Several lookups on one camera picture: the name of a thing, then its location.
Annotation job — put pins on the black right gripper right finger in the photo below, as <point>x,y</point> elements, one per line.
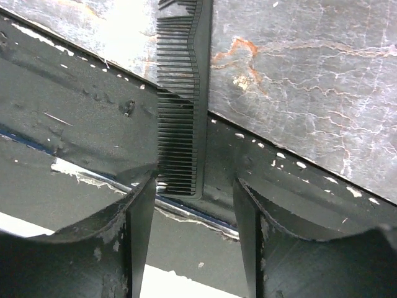
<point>285,255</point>

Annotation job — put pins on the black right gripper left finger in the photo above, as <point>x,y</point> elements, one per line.
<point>103,255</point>

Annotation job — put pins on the black barber comb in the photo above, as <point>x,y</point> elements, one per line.
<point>183,35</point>

